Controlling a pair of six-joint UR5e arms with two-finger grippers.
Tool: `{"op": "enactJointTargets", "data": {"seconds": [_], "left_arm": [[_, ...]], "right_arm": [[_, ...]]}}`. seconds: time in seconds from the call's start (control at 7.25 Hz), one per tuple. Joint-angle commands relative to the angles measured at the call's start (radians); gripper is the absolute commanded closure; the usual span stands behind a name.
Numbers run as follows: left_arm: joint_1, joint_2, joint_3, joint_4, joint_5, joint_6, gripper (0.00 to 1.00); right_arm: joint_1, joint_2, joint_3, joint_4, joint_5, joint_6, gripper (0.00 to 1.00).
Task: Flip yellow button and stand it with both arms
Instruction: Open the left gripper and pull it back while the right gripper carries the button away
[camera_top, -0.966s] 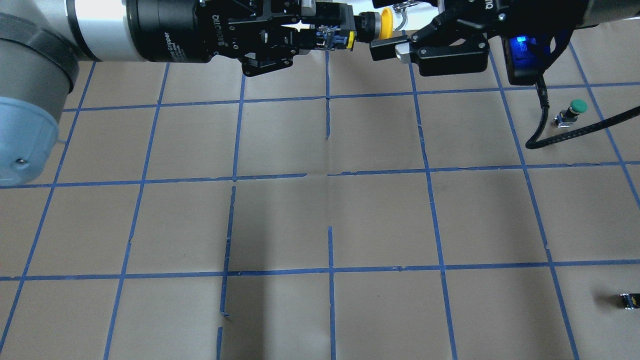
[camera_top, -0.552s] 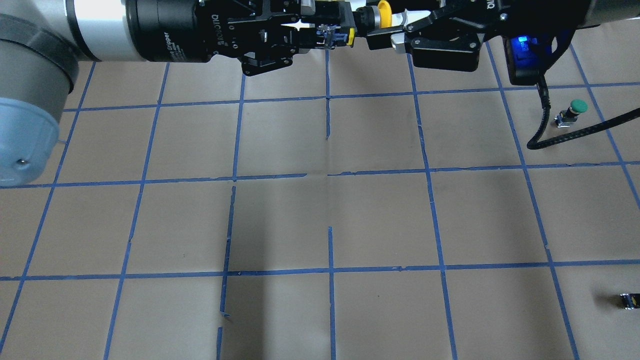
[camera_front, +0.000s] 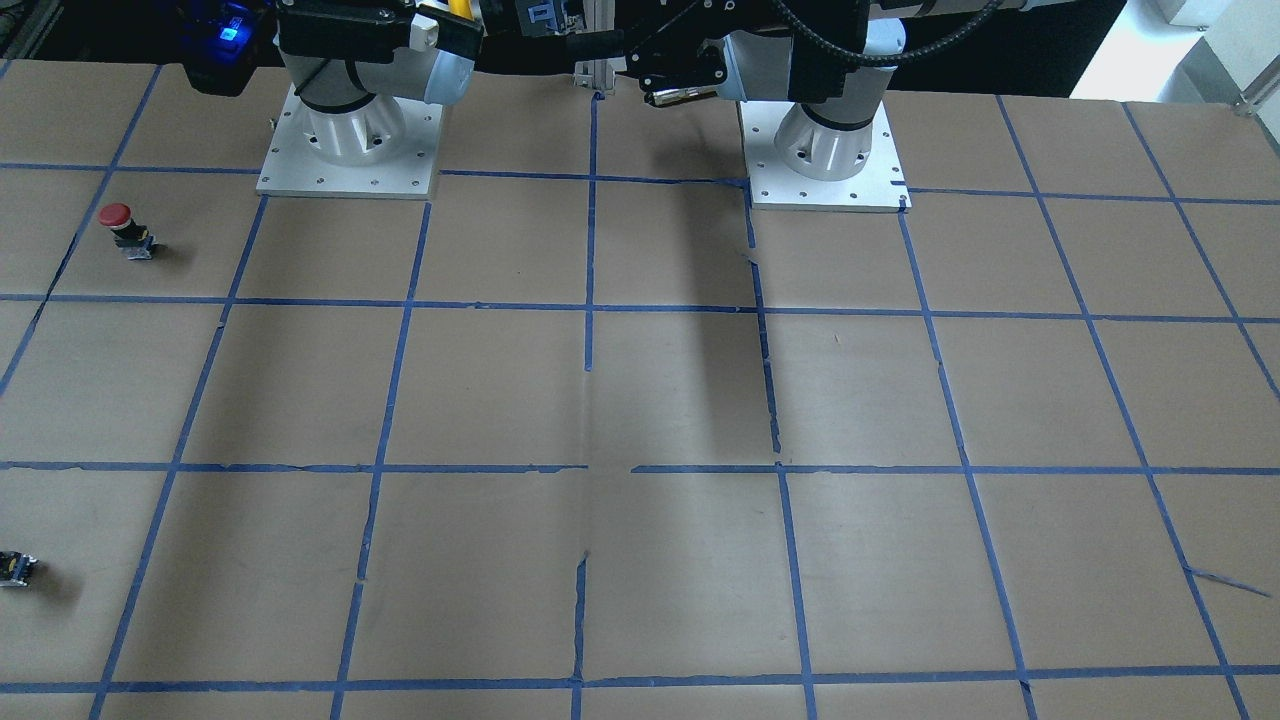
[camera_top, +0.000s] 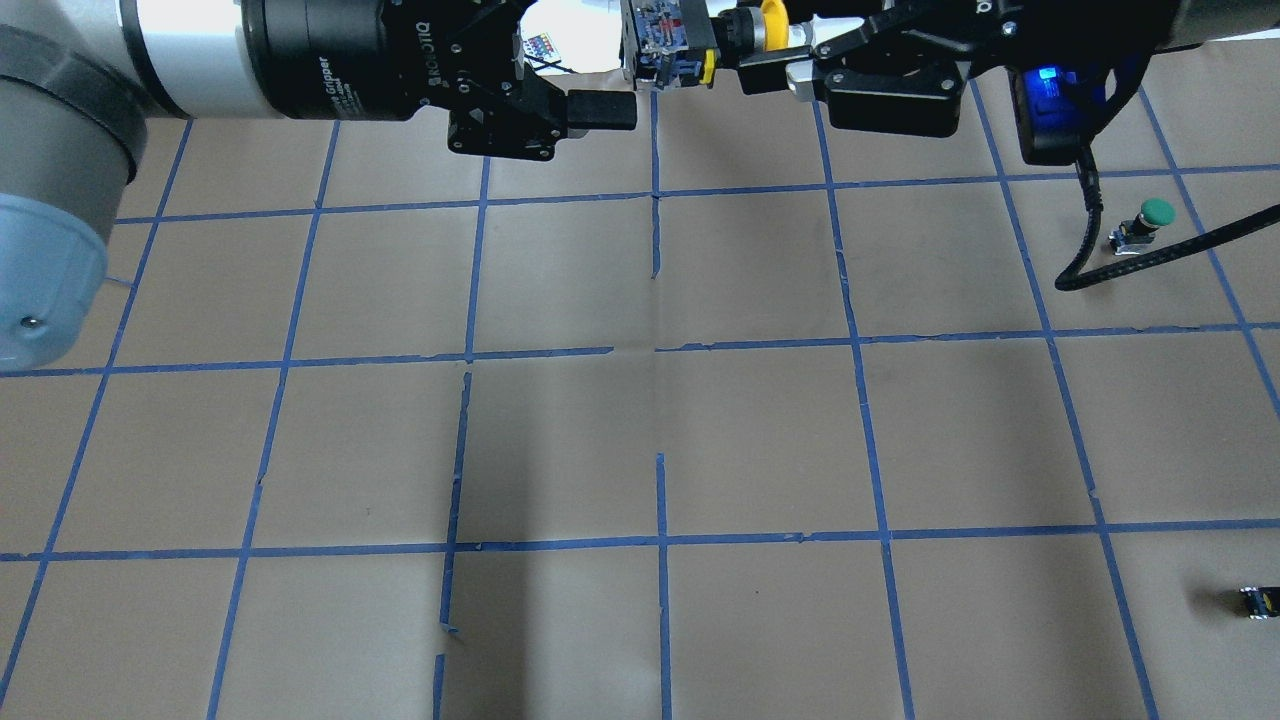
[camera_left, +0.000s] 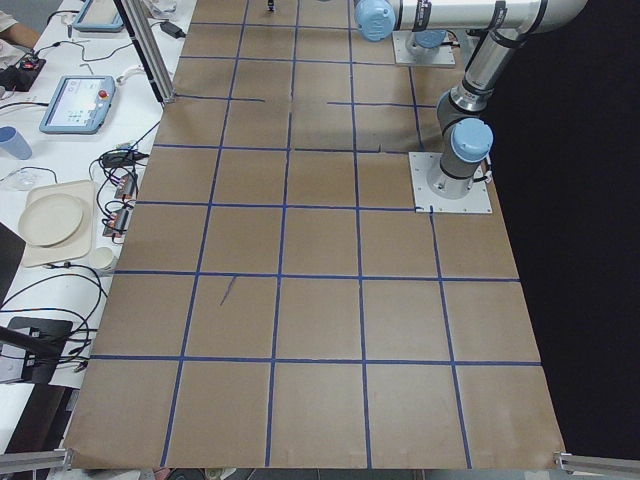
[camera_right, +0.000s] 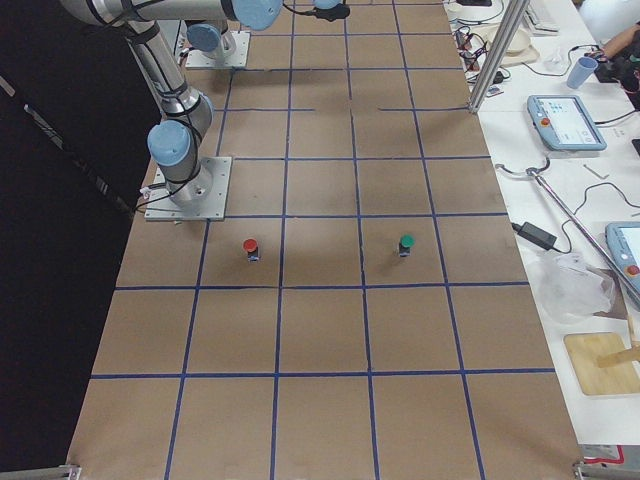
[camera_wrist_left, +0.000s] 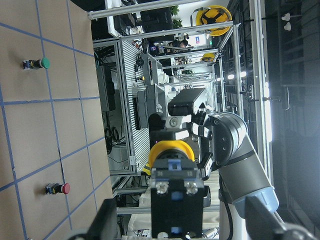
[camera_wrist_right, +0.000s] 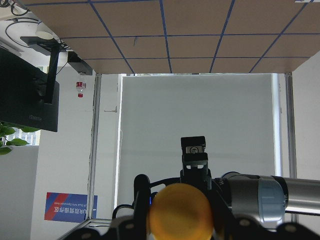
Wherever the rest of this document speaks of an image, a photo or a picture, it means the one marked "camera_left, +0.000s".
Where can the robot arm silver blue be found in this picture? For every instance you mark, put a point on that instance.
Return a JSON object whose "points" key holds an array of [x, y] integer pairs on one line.
{"points": [[376, 20], [508, 25]]}

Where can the person forearm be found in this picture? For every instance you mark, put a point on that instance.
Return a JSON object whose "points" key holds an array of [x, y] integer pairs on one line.
{"points": [[16, 33]]}

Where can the black device with red button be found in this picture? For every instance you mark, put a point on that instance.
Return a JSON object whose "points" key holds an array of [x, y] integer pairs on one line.
{"points": [[21, 76]]}

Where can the upper usb hub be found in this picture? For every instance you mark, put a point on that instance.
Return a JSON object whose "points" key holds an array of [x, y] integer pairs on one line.
{"points": [[127, 187]]}

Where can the usb hub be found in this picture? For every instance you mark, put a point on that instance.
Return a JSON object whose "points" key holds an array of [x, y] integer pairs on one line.
{"points": [[127, 187], [116, 224]]}

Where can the lower usb hub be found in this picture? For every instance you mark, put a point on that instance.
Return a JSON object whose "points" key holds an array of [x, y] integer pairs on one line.
{"points": [[116, 224]]}

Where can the white paper cup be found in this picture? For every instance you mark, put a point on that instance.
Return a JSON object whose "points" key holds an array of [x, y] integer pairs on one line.
{"points": [[103, 260]]}

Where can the beige tray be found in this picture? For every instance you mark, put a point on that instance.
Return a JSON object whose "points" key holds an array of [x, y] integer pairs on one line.
{"points": [[78, 244]]}

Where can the black power adapter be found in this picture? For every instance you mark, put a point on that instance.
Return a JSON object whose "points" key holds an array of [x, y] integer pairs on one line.
{"points": [[172, 30]]}

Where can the beige round plate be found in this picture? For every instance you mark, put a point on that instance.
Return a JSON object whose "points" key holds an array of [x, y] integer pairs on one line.
{"points": [[50, 220]]}

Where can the near blue teach pendant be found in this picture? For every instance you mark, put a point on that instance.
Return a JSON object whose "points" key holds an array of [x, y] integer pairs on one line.
{"points": [[79, 105]]}

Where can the blue teach pendant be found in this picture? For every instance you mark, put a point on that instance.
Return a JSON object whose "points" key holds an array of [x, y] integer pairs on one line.
{"points": [[79, 105], [99, 16]]}

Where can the clear plastic wrapper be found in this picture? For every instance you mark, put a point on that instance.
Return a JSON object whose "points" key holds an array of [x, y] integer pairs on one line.
{"points": [[21, 179]]}

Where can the far blue teach pendant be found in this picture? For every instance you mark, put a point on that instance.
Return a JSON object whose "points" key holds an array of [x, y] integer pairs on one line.
{"points": [[99, 16]]}

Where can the blue plastic cup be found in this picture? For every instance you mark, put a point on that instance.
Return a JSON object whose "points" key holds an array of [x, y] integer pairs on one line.
{"points": [[14, 144]]}

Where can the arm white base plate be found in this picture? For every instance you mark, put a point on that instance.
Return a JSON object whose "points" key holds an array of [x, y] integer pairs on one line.
{"points": [[435, 192], [409, 53]]}

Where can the aluminium frame post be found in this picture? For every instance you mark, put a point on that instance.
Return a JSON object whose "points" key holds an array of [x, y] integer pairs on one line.
{"points": [[141, 35]]}

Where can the black camera stand base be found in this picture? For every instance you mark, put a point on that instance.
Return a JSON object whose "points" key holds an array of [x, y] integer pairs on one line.
{"points": [[31, 349]]}

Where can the left aluminium corner rail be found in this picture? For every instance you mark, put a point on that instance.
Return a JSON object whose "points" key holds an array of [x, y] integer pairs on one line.
{"points": [[33, 461]]}

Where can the aluminium corner rail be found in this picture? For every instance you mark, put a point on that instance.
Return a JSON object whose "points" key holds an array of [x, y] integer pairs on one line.
{"points": [[33, 461], [597, 465]]}

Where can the right aluminium corner rail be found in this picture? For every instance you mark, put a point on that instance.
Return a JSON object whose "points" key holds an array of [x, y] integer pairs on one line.
{"points": [[597, 465]]}

